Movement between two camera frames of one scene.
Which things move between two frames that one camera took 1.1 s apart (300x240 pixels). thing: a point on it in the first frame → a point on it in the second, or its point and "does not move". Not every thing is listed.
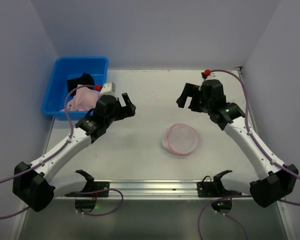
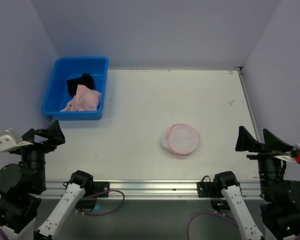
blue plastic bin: (69, 67) does not move
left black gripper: (121, 108) → (36, 144)
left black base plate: (97, 186) does not move
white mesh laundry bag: (180, 139) does not move
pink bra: (85, 99) does not move
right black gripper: (194, 99) → (267, 154)
